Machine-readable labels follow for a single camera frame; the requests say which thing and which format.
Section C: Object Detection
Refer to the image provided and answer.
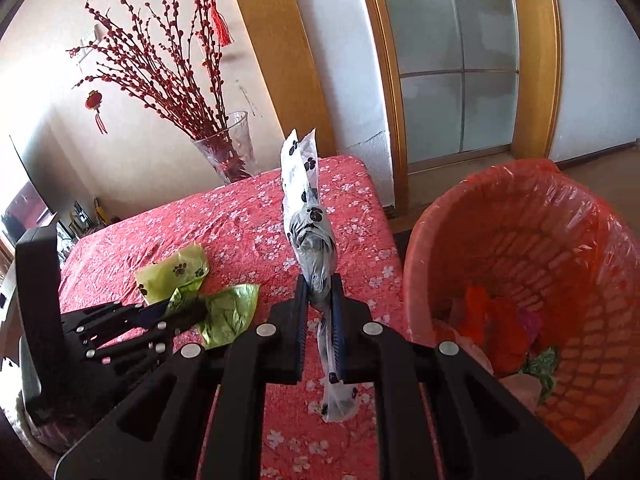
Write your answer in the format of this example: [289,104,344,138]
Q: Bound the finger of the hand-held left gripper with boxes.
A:
[84,304,209,362]
[61,299,174,344]

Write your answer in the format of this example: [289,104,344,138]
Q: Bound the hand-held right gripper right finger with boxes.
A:
[327,272,586,480]

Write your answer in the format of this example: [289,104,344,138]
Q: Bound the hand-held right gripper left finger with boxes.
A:
[54,272,308,480]

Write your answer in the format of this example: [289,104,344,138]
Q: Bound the green paw print bag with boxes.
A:
[135,242,261,348]

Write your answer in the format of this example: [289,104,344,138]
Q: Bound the white paw print bag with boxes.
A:
[280,128,358,423]

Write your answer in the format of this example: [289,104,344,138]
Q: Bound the pink plastic bag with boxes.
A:
[517,310,543,341]

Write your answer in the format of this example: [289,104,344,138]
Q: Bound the green foil wrapper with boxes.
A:
[520,347,558,401]

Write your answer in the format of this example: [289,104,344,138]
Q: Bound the red plastic liner bag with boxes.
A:
[402,157,640,478]

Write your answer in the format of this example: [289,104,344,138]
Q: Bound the orange plastic basket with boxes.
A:
[402,157,640,478]

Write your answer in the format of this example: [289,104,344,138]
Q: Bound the black television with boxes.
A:
[0,135,58,251]

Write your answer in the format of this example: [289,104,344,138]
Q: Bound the red floral tablecloth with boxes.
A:
[59,154,436,480]

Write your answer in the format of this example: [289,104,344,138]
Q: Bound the clear glass vase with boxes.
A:
[192,111,258,184]

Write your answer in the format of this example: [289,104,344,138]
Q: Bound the small red lantern ornament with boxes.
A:
[84,90,108,135]

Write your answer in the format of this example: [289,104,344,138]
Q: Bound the red berry branches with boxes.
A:
[67,0,236,171]

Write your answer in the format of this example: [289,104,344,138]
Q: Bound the red hanging tassel ornament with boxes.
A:
[175,0,233,47]

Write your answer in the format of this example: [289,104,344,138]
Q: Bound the frosted glass sliding door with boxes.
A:
[355,0,561,176]

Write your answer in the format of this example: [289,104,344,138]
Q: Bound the wooden door frame post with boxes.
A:
[225,0,337,158]

